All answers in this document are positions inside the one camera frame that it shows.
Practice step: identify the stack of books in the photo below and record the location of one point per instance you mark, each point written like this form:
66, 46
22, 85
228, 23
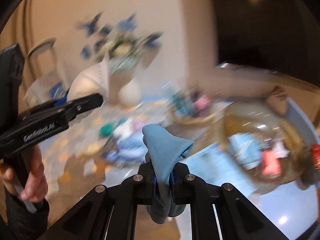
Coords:
47, 87

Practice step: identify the teal towel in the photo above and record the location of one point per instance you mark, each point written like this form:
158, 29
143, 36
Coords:
108, 129

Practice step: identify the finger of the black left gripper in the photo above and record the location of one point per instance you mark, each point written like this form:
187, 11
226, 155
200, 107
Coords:
73, 108

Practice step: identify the white paper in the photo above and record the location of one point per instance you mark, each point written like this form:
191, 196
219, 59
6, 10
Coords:
94, 79

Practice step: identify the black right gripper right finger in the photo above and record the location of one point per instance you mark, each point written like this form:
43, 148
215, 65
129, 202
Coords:
219, 212

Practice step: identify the bamboo pen holder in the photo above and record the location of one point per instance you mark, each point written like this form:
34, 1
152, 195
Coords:
193, 106

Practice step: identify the white desk lamp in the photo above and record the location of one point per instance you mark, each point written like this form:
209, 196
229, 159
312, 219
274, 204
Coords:
45, 57

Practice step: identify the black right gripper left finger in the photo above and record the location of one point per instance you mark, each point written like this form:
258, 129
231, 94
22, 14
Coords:
107, 212

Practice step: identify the glass lid wicker basket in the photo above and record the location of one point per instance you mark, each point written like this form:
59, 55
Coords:
280, 125

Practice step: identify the white ribbed vase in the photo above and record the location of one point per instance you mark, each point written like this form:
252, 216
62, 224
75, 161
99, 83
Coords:
130, 95

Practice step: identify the blue cloth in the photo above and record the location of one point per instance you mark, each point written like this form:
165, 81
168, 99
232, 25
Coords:
164, 151

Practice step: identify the person's left hand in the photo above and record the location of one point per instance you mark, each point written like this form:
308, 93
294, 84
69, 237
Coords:
36, 187

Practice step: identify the purple patterned plastic bag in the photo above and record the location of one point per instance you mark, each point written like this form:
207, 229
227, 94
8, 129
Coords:
126, 147

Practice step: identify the coral pink pouch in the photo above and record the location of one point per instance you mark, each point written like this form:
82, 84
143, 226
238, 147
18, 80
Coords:
271, 164

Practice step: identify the light blue tissue pack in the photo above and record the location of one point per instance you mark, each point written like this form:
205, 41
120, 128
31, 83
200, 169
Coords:
244, 148

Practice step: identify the black sleeve forearm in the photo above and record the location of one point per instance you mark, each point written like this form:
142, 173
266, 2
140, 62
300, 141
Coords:
21, 223

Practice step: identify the blue white flower bouquet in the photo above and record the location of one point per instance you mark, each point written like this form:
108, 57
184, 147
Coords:
123, 48

